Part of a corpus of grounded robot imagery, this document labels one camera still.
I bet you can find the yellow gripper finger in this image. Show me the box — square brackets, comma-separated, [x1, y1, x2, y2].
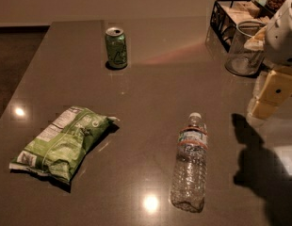
[249, 68, 292, 120]

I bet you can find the clear plastic water bottle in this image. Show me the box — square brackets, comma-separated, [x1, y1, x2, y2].
[170, 112, 208, 213]

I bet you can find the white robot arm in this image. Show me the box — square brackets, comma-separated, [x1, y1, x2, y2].
[248, 0, 292, 121]

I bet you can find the clear glass jar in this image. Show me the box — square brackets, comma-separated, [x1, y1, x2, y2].
[224, 21, 265, 76]

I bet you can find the green soda can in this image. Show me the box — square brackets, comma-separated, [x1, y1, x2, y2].
[105, 27, 127, 69]

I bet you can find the green chip bag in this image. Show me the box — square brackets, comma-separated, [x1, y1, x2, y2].
[8, 106, 117, 185]

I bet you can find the black wire basket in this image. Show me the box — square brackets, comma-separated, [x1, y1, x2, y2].
[210, 0, 274, 51]

